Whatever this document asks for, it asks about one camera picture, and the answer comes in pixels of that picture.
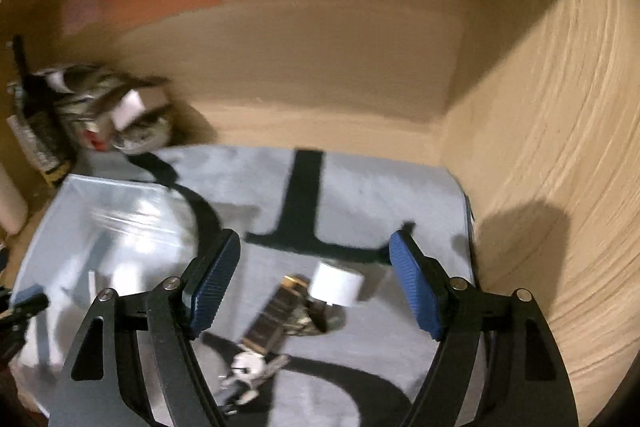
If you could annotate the pile of papers and boxes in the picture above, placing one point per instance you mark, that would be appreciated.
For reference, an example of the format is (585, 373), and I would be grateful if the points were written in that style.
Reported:
(95, 97)

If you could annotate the white card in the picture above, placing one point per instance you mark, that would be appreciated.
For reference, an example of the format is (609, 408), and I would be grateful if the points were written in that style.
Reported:
(129, 107)

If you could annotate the silver keys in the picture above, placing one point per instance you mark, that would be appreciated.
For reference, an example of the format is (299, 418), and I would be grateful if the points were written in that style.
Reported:
(248, 369)

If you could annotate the round black watch face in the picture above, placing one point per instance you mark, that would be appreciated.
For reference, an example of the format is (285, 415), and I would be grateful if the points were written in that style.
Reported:
(312, 321)

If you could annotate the beige tumbler cup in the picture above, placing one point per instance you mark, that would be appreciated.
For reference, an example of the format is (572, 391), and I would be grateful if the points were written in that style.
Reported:
(11, 202)

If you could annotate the grey black patterned mat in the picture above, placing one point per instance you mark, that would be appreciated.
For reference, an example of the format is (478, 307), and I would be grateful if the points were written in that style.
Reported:
(350, 207)

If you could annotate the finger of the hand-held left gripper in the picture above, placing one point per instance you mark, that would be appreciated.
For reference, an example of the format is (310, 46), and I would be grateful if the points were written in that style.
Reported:
(30, 304)

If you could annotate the pink sticky note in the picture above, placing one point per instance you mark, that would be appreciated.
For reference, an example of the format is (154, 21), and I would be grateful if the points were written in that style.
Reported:
(82, 9)

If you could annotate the white cylinder roll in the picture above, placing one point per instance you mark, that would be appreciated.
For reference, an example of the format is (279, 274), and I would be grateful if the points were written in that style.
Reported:
(337, 283)

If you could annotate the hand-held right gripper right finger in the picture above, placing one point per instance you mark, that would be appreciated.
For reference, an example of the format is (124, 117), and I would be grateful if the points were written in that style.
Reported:
(415, 289)

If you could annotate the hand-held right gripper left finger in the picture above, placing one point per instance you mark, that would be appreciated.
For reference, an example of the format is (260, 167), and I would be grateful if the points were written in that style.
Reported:
(215, 279)

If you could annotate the clear plastic box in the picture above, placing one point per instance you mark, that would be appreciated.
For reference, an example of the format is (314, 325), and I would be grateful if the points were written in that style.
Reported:
(125, 227)

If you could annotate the white bowl of trinkets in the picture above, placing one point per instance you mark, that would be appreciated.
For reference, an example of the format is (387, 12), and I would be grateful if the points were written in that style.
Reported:
(142, 138)

